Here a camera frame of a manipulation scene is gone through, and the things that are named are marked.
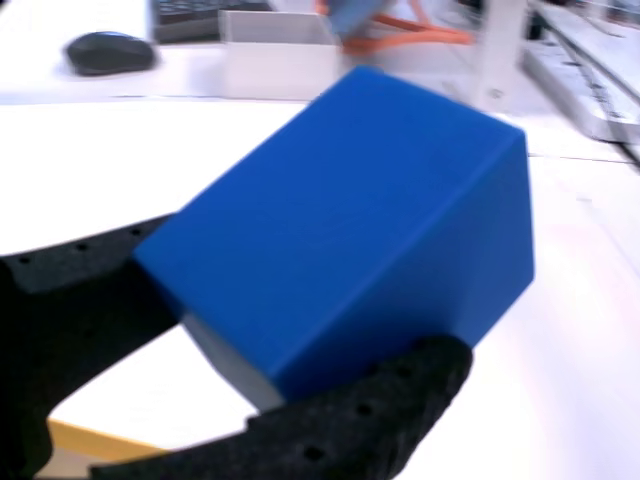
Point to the blue block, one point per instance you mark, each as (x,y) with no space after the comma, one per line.
(340,225)

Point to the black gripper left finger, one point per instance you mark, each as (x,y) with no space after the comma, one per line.
(55,320)

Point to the yellow box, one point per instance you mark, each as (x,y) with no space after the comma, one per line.
(100,442)

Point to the dark keyboard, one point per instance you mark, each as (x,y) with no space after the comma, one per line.
(200,20)

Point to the white metal rail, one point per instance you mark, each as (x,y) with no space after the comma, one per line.
(590,85)

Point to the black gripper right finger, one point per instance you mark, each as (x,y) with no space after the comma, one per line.
(350,430)

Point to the white post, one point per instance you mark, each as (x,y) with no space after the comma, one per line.
(500,50)

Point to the light blue object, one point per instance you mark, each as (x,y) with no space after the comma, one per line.
(352,15)

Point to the black computer mouse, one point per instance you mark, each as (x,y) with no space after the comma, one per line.
(107,52)

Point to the white open box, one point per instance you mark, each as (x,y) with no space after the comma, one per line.
(280,70)

